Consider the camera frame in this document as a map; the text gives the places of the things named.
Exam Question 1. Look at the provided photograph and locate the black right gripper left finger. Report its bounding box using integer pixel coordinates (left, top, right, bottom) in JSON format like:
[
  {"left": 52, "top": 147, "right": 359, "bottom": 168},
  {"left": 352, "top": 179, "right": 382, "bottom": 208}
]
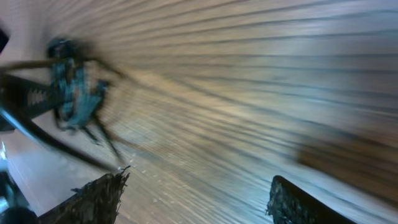
[{"left": 37, "top": 169, "right": 129, "bottom": 224}]

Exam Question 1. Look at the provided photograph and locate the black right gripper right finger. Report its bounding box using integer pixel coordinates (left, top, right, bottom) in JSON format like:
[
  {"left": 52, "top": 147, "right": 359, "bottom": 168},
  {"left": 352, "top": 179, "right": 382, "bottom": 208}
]
[{"left": 266, "top": 175, "right": 354, "bottom": 224}]

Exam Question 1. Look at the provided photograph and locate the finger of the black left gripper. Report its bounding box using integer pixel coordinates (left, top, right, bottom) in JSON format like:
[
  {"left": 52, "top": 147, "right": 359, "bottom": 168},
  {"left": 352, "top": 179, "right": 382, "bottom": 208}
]
[{"left": 1, "top": 73, "right": 65, "bottom": 131}]

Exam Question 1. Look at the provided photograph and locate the thick black usb cable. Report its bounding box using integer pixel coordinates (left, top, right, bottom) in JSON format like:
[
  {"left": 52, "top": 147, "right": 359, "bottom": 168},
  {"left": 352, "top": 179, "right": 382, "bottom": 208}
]
[{"left": 0, "top": 37, "right": 131, "bottom": 172}]

